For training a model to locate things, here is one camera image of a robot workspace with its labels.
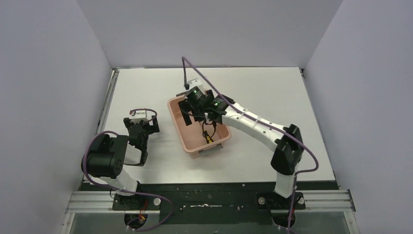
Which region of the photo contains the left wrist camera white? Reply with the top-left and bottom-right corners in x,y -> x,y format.
130,110 -> 148,124

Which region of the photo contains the aluminium rail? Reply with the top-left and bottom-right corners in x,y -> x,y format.
96,68 -> 119,133
66,190 -> 356,214

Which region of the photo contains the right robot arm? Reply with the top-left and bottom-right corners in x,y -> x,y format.
178,86 -> 304,199

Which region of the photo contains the pink plastic bin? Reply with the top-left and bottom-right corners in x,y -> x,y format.
167,95 -> 232,159

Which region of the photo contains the left side aluminium rail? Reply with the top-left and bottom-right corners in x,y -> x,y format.
96,68 -> 119,133

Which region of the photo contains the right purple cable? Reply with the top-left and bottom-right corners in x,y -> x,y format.
181,56 -> 319,234

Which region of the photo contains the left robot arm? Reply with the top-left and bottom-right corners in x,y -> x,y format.
81,113 -> 160,196

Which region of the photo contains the yellow black handled screwdriver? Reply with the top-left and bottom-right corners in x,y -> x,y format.
202,122 -> 213,144

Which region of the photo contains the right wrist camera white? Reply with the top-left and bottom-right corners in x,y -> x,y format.
184,78 -> 204,92

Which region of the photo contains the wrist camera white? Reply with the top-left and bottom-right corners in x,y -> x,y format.
130,110 -> 148,124
184,78 -> 204,92

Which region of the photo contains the aluminium front rail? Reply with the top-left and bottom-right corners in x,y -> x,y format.
66,190 -> 356,214

